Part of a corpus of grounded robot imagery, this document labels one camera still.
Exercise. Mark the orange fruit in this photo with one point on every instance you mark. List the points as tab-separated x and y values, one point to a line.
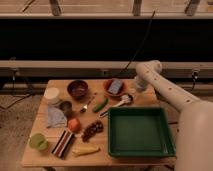
74	125

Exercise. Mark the dark purple bowl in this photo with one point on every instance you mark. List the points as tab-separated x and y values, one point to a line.
78	89

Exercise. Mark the wooden table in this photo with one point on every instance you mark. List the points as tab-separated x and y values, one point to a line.
33	159

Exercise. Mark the white cup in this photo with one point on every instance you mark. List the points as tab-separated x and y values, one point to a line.
52	96

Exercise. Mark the metal fork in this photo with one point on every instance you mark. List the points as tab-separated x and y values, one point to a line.
85	107

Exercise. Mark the green plastic tray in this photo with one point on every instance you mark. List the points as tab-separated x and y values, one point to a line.
139	132

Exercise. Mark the striped red black box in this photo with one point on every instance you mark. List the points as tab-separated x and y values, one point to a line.
62	144

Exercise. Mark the blue sponge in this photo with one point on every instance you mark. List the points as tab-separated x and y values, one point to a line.
115	86

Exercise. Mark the light blue cloth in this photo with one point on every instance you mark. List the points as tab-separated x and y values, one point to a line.
55	118

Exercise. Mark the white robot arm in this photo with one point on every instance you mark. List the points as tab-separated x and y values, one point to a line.
194	144

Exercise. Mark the white dish brush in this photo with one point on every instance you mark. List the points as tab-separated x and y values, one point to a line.
125	99

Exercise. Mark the orange bowl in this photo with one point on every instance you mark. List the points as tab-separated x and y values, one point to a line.
106	85

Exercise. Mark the yellow banana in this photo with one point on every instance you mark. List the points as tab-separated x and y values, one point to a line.
79	151

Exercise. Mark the green cup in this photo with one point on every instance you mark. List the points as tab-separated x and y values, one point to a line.
38	142

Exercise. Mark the bunch of dark grapes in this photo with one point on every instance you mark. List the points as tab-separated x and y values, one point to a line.
91	130

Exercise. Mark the green cucumber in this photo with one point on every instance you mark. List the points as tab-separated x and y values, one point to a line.
100	106

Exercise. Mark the small metal cup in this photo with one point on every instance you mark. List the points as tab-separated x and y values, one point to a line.
66	107

